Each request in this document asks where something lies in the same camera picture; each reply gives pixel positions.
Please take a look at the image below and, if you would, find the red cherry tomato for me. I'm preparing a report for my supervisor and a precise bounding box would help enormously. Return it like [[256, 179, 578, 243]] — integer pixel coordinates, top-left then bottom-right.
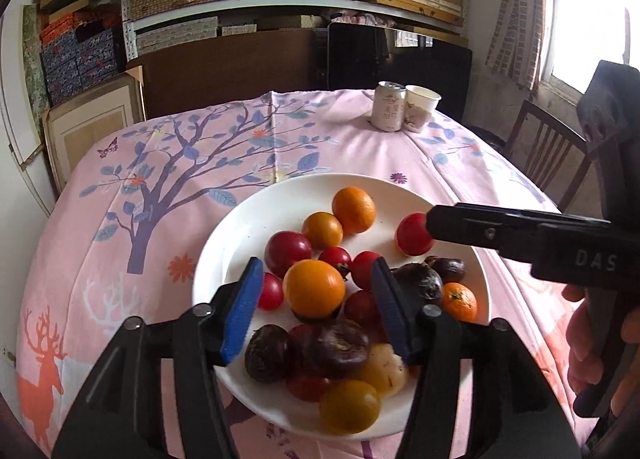
[[351, 251, 382, 290], [257, 272, 285, 312], [286, 369, 331, 402], [395, 212, 435, 257], [318, 246, 353, 280], [344, 290, 383, 327]]

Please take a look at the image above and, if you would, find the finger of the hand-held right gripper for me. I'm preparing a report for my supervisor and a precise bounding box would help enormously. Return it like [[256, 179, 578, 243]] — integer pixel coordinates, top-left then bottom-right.
[[425, 204, 611, 266]]

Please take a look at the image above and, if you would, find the white drink can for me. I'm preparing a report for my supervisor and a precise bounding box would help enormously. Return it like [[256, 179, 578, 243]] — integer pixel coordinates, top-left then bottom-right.
[[371, 81, 408, 132]]

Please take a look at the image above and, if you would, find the dark red plum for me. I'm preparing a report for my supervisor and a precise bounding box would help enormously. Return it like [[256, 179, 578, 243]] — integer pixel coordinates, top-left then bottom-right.
[[289, 323, 321, 370]]

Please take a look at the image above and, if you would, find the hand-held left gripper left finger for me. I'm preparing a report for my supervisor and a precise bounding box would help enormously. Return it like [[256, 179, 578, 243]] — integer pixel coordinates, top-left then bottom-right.
[[50, 256, 265, 459]]

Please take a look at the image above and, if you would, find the stack of blue floral boxes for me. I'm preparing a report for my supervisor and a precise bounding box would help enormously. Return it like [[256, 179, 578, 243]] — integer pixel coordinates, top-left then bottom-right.
[[39, 11, 126, 107]]

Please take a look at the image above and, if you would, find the green patterned board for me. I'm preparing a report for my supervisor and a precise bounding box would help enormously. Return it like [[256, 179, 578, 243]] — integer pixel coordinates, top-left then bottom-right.
[[21, 4, 53, 110]]

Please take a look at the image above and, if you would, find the bright window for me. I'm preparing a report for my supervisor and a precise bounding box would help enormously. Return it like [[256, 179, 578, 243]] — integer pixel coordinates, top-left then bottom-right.
[[542, 0, 640, 96]]

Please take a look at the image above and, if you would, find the dark brown water chestnut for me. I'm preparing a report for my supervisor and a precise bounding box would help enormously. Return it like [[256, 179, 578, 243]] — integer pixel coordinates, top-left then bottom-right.
[[315, 320, 372, 380], [392, 262, 444, 307], [425, 255, 467, 285], [244, 324, 296, 384]]

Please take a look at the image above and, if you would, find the pink printed tablecloth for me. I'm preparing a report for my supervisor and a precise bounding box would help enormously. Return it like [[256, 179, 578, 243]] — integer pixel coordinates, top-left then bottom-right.
[[12, 88, 601, 459]]

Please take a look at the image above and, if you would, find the dark wooden chair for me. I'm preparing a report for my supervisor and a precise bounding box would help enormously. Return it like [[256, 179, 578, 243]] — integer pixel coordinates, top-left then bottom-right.
[[504, 99, 598, 214]]

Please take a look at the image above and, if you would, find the stack of pale wooden boxes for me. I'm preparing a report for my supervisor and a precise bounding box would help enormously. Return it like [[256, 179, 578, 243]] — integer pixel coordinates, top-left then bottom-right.
[[367, 0, 466, 30]]

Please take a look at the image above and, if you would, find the stack of grey patterned boxes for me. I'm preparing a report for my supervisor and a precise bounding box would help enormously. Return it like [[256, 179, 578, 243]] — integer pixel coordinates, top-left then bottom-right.
[[135, 19, 258, 56]]

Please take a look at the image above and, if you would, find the white board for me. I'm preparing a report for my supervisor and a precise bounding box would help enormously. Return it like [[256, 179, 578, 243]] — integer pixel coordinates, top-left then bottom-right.
[[0, 34, 57, 217]]

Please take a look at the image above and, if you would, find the pink fabric bundle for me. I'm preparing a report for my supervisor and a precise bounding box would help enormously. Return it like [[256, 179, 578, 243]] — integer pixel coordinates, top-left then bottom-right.
[[327, 10, 398, 30]]

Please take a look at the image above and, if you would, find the black glossy panel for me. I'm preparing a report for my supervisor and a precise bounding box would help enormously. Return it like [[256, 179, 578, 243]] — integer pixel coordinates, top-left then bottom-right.
[[326, 22, 474, 126]]

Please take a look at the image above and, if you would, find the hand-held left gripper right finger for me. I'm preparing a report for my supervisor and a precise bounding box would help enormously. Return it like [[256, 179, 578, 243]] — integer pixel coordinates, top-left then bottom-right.
[[371, 256, 583, 459]]

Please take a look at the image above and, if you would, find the brown wooden board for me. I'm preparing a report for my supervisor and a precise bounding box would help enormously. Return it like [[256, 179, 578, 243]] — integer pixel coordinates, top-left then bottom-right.
[[125, 29, 326, 120]]

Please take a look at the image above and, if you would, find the mandarin with green stem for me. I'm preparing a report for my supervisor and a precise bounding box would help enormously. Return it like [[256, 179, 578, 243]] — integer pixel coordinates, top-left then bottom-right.
[[440, 282, 478, 323]]

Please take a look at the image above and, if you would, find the person's right hand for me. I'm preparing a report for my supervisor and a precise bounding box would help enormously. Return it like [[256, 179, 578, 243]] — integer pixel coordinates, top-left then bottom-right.
[[562, 284, 606, 395]]

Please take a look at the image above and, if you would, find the smooth orange citrus fruit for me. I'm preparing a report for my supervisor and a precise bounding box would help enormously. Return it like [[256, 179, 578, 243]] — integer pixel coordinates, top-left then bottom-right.
[[282, 259, 347, 320]]

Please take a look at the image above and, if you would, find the white round plate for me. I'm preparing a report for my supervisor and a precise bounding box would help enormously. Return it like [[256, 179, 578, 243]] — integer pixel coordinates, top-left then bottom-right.
[[191, 173, 492, 442]]

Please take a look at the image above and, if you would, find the pale wooden picture frame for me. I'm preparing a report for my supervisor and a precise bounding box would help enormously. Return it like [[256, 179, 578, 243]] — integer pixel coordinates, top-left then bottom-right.
[[41, 73, 147, 192]]

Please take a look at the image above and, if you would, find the pale yellow round fruit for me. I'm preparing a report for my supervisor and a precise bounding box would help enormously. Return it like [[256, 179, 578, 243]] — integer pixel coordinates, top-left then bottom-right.
[[357, 343, 408, 400]]

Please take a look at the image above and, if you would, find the yellow-orange citrus fruit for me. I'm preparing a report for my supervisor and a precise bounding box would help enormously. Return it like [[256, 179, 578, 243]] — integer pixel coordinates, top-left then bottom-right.
[[320, 379, 382, 436]]

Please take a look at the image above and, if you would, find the brick patterned curtain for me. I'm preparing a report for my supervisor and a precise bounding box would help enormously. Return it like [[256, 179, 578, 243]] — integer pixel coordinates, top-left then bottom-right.
[[484, 0, 553, 90]]

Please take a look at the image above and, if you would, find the white paper cup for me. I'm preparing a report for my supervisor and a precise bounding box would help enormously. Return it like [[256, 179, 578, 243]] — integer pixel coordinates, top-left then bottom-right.
[[402, 85, 442, 134]]

